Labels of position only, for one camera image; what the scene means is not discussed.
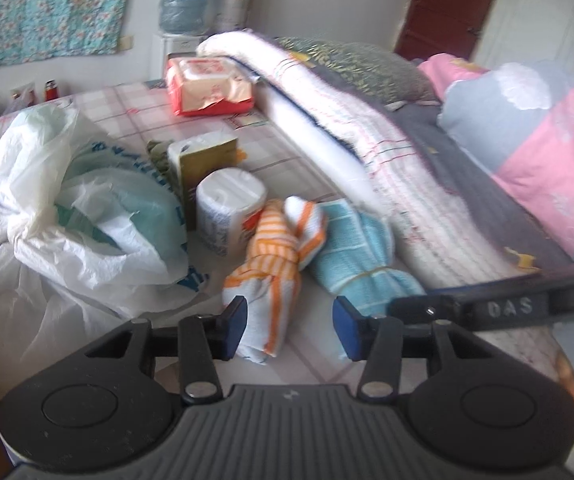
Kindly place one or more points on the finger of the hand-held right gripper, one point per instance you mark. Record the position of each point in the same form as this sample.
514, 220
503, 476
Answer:
417, 307

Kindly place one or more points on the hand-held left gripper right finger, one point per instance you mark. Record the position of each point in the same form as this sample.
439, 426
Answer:
345, 332

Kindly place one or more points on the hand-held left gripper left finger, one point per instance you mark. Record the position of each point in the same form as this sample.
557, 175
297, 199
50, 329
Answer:
237, 327

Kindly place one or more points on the orange striped towel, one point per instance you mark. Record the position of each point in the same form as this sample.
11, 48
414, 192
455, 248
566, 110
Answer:
267, 270

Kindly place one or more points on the blue checked towel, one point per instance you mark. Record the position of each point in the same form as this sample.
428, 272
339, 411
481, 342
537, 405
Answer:
362, 250

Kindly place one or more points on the green floral cloth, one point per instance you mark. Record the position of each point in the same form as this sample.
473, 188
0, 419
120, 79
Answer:
158, 160

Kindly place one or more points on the white plastic bag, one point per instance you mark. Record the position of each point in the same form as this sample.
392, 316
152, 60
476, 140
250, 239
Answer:
32, 160

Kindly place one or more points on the white toilet paper roll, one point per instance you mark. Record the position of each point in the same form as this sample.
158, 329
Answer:
227, 210

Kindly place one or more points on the grey pink floral quilt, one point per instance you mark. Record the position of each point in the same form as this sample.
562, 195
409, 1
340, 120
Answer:
542, 145

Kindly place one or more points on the olive tissue box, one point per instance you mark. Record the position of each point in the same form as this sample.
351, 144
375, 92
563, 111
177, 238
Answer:
202, 160

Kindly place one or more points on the white striped towel blanket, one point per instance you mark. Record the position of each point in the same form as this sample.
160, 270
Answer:
367, 125

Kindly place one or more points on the white padded bed edge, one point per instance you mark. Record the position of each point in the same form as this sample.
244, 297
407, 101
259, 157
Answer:
317, 145

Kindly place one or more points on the pink pillow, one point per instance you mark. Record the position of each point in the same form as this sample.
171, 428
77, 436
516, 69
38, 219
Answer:
447, 75

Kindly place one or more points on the orange wet wipes pack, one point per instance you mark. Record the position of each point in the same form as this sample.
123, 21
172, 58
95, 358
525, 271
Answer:
207, 85

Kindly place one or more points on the green leaf print pillow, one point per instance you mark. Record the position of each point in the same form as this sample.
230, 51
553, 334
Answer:
362, 65

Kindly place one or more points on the red thermos bottle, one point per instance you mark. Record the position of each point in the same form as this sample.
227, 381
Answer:
50, 91

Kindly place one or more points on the dark red door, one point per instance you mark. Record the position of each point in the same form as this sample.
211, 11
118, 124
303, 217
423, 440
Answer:
447, 5

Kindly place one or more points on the patterned paper roll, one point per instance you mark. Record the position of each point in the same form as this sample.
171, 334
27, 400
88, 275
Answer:
237, 0

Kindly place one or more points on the blue water jug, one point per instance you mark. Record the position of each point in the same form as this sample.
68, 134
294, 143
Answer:
187, 0

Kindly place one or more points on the teal floral wall cloth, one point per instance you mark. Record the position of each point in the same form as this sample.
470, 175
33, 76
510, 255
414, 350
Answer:
42, 10

